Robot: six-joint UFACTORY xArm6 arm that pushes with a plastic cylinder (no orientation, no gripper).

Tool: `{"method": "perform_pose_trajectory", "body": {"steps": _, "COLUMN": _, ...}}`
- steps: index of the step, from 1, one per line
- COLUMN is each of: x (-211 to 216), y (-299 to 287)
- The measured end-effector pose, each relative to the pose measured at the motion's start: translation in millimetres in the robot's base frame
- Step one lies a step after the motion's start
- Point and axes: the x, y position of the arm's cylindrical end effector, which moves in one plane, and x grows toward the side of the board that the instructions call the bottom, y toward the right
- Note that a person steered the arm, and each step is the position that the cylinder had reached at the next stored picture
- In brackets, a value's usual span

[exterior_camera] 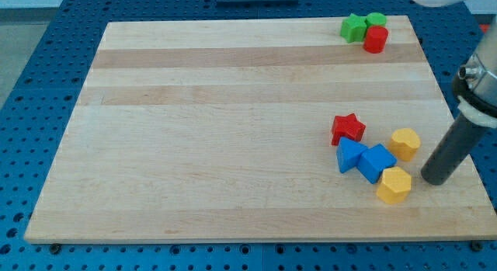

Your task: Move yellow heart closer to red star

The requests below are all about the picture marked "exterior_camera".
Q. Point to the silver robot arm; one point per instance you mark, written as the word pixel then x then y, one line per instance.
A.
pixel 474 85

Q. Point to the red star block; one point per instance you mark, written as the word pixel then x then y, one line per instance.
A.
pixel 346 126

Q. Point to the green star block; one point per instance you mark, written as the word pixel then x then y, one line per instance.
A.
pixel 353 28

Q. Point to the yellow heart block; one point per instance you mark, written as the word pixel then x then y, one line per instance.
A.
pixel 404 144

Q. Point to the wooden board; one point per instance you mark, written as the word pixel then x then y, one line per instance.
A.
pixel 218 131

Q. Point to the blue triangle block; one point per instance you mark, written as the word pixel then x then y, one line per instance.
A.
pixel 348 153

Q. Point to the blue cube block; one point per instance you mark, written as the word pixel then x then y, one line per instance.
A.
pixel 374 161

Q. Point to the yellow hexagon block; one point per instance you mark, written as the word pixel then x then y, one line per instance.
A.
pixel 395 185

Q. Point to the red cylinder block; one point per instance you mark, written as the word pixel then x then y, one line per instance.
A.
pixel 375 39

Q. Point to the green cylinder block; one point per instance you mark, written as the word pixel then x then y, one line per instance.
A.
pixel 376 19

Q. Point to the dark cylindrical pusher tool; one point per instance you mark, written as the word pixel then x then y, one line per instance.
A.
pixel 455 146

